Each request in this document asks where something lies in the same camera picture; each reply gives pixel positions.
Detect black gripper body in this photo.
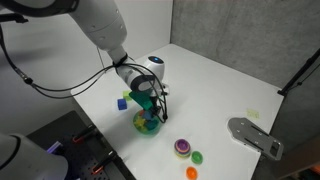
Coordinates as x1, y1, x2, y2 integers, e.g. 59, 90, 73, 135
147, 94, 165, 114

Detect blue toy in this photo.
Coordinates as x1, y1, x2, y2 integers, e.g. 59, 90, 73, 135
143, 110, 160, 131

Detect yellow star toy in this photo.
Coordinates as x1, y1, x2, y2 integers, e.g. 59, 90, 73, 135
133, 116, 148, 130

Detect green bowl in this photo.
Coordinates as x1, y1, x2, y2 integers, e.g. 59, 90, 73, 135
132, 109, 162, 137

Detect lime foam cube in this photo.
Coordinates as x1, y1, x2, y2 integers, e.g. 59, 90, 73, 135
122, 90, 133, 102

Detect bright blue foam cube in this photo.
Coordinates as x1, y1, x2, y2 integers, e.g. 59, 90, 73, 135
116, 98, 129, 111

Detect multicolour stacked cups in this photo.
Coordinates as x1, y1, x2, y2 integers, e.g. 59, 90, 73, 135
173, 138, 192, 159

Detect small green cup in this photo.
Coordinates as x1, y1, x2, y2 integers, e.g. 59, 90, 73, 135
190, 150, 204, 166

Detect small orange cup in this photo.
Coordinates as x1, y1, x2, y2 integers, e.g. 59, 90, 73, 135
185, 166, 199, 180

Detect black orange-tipped clamp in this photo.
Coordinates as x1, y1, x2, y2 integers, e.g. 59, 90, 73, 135
90, 150, 118, 176
72, 124, 97, 145

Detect black perforated breadboard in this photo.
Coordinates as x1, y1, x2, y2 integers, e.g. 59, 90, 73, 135
25, 110, 137, 180

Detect yellow sticky note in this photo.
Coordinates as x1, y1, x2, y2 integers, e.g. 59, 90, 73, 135
246, 108, 260, 120

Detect grey metal mounting plate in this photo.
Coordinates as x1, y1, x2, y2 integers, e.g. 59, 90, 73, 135
227, 116, 285, 162

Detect black vertical pole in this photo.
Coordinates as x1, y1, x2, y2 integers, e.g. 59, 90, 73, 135
277, 47, 320, 97

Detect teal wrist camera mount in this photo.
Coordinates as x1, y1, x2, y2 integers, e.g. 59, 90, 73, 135
128, 89, 155, 111

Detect long black robot cable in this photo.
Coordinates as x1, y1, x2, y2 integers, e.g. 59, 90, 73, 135
0, 24, 158, 100

